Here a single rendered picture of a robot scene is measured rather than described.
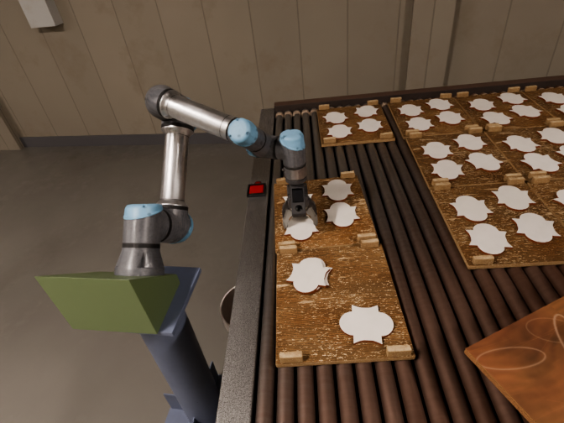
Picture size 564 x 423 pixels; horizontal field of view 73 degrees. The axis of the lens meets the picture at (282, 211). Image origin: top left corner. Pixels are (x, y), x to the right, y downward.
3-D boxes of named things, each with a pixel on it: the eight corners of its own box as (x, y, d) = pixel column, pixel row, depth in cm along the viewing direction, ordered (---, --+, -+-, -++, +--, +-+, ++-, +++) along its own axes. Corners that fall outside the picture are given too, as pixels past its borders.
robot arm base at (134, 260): (102, 274, 117) (105, 242, 118) (133, 272, 131) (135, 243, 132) (146, 276, 113) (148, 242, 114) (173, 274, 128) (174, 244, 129)
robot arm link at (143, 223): (112, 242, 120) (115, 200, 121) (143, 243, 132) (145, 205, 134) (143, 242, 115) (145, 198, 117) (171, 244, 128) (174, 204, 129)
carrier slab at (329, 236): (275, 254, 130) (274, 251, 129) (274, 186, 163) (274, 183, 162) (378, 244, 129) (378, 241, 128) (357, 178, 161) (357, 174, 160)
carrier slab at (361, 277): (276, 368, 98) (275, 364, 97) (277, 254, 130) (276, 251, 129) (415, 359, 96) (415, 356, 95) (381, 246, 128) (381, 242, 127)
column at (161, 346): (154, 451, 171) (67, 340, 117) (184, 371, 200) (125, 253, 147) (236, 463, 164) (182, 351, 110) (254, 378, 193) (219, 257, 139)
